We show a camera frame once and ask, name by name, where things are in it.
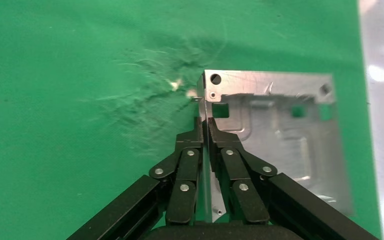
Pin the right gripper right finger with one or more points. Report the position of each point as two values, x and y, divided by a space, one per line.
235 172

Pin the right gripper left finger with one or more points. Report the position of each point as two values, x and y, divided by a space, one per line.
187 172

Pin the silver sheet metal bracket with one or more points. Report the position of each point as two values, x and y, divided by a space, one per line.
278 132

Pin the small white fleck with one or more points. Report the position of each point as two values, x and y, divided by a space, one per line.
191 94
175 84

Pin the green table cloth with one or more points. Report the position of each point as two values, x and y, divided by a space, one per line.
62 99

